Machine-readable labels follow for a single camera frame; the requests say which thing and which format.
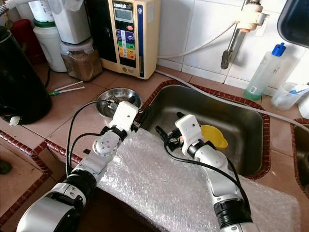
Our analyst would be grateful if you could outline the metal spoon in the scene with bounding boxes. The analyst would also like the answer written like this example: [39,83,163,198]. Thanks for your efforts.
[106,94,126,104]

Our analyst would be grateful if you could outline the stainless steel bowl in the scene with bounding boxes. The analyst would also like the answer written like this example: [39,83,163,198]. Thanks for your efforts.
[96,88,143,119]

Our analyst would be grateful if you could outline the yellow plastic bowl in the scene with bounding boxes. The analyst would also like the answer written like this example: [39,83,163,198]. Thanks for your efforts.
[200,125,228,150]

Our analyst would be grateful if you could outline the clear bubble wrap sheet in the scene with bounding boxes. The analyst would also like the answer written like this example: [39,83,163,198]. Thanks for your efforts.
[101,128,301,232]

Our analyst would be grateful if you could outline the stainless steel sink basin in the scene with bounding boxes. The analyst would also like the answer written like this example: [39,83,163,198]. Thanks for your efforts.
[290,118,309,199]
[140,85,269,180]

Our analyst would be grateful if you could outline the beige water ionizer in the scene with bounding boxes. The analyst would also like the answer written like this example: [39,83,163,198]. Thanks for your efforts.
[84,0,161,79]

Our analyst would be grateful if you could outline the white stick green tip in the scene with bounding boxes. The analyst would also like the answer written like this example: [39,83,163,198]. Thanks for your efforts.
[51,82,82,93]
[49,87,85,96]

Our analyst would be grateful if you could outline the clear jar brown powder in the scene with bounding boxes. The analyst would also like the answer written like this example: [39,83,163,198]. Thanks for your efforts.
[60,39,103,82]

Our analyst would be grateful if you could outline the clear soap bottle blue cap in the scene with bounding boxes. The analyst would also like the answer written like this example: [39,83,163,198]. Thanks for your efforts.
[244,43,288,101]

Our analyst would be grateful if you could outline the clear plastic cup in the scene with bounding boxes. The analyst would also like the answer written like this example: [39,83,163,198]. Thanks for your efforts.
[270,81,309,111]

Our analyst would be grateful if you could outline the white jar green lid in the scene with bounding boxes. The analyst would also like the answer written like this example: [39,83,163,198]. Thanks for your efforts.
[33,19,68,73]

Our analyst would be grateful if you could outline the dark green cucumber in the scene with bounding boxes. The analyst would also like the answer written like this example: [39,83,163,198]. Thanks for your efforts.
[0,159,13,174]

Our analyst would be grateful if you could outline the beige tap diverter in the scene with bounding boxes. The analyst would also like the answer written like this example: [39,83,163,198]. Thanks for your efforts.
[237,4,268,33]

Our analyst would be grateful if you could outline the black kettle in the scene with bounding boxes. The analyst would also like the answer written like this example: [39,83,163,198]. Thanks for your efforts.
[0,27,52,125]

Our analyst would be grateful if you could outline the red container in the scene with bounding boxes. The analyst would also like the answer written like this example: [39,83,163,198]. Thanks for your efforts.
[12,19,42,63]

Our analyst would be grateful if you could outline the white labelled bottle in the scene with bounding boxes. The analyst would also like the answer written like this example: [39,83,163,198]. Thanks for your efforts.
[28,0,55,22]

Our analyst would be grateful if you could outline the dark hanging pan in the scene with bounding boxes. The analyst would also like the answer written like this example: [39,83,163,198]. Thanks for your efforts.
[278,0,309,49]

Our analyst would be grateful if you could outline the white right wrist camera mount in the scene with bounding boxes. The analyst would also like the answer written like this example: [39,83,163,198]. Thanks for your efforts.
[175,114,204,148]

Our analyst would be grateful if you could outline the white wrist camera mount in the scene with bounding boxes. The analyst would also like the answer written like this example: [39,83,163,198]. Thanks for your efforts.
[110,101,140,133]
[175,114,204,148]

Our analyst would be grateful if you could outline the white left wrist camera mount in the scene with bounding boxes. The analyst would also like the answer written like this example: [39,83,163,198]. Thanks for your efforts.
[110,101,140,133]

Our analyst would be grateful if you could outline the thin white ionizer hose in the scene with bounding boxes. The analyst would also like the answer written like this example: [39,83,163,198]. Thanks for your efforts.
[157,22,239,61]

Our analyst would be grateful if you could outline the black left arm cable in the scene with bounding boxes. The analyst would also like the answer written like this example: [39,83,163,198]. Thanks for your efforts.
[65,99,116,177]

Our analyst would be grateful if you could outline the chrome wall tap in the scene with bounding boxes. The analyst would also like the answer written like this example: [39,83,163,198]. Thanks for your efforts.
[221,0,259,71]

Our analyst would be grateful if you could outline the grey corrugated hose beige nozzle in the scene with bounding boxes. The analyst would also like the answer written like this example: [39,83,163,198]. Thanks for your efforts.
[0,0,29,15]

